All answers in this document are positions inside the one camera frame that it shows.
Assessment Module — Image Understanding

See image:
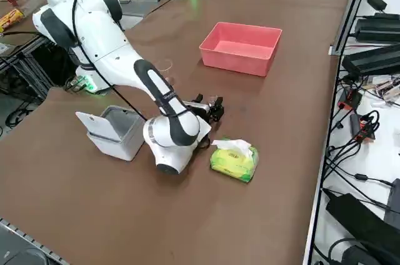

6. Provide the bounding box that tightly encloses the white tissue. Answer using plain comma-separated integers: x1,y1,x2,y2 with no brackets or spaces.
211,138,254,158

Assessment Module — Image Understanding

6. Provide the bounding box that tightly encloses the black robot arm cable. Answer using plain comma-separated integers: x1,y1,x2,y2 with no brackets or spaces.
71,0,149,121

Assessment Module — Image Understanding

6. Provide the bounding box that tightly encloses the aluminium frame post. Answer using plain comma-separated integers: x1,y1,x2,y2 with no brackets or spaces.
329,0,376,57

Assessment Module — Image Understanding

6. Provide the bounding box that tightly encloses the green tissue pack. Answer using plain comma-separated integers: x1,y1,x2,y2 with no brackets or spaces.
209,145,260,184

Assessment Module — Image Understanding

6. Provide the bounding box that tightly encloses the large black power supply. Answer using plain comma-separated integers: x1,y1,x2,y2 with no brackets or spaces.
354,12,400,44
341,43,400,78

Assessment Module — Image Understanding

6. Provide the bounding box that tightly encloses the white lidded trash bin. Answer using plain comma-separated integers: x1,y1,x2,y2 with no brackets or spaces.
74,104,148,163

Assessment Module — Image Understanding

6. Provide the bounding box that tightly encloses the small black power adapter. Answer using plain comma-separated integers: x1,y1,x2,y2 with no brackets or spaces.
363,0,388,11

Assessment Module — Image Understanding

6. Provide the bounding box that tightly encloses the yellow snack packet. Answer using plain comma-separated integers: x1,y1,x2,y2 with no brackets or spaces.
0,7,25,33

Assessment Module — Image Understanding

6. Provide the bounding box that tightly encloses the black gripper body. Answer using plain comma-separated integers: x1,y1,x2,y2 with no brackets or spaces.
202,106,217,124

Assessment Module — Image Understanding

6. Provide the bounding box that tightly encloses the ribbed aluminium rail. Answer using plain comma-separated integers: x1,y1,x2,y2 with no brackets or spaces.
0,216,70,265

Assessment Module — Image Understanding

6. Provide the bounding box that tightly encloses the large glass beaker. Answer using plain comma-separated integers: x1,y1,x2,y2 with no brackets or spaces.
157,59,175,88

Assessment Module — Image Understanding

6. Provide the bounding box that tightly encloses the black orange plug adapter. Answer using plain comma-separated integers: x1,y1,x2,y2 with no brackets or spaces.
349,114,377,143

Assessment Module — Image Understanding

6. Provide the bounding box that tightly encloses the pink plastic container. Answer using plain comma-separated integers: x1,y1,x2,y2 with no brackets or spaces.
199,21,284,78

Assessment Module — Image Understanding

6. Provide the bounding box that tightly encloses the black red power device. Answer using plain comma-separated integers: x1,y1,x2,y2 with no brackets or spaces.
339,87,364,111

